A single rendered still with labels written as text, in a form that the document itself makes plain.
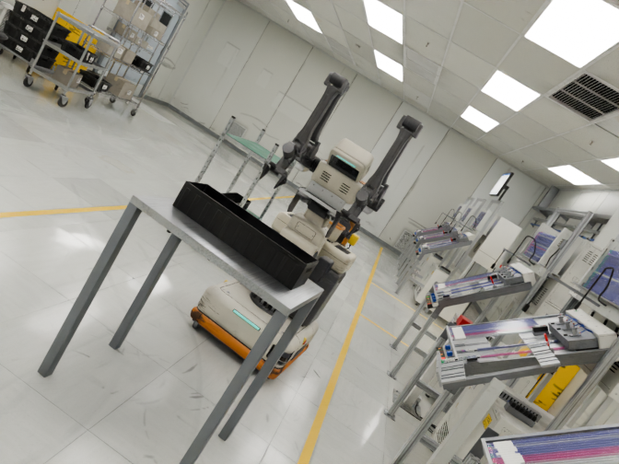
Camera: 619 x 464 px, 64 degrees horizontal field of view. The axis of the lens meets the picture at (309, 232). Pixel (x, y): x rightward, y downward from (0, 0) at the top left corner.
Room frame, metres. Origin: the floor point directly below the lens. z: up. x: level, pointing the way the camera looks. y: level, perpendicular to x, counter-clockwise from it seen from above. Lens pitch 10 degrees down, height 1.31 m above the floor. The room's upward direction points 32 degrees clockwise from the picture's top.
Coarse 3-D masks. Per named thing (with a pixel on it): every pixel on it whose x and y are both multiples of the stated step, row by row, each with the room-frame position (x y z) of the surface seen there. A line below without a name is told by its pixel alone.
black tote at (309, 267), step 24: (192, 192) 1.82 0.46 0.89; (216, 192) 1.98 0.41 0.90; (192, 216) 1.81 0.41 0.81; (216, 216) 1.79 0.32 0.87; (240, 216) 1.95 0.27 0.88; (240, 240) 1.76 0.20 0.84; (264, 240) 1.74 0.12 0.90; (288, 240) 1.90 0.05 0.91; (264, 264) 1.73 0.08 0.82; (288, 264) 1.72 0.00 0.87; (312, 264) 1.79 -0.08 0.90; (288, 288) 1.71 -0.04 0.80
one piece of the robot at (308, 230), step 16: (320, 160) 2.72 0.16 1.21; (320, 176) 2.69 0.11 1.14; (336, 176) 2.66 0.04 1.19; (336, 192) 2.66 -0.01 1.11; (352, 192) 2.64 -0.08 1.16; (288, 224) 2.70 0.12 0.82; (304, 224) 2.67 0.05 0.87; (320, 224) 2.69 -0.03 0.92; (304, 240) 2.64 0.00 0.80; (320, 240) 2.65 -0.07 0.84
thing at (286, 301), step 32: (128, 224) 1.67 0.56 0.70; (160, 224) 1.65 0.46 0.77; (192, 224) 1.76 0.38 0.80; (160, 256) 2.08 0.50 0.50; (224, 256) 1.63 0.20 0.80; (96, 288) 1.69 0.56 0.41; (256, 288) 1.56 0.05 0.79; (320, 288) 1.95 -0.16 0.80; (64, 320) 1.68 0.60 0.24; (128, 320) 2.07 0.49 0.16; (256, 352) 1.53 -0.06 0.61; (256, 384) 1.93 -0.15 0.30; (224, 416) 1.56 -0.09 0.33; (192, 448) 1.53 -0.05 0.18
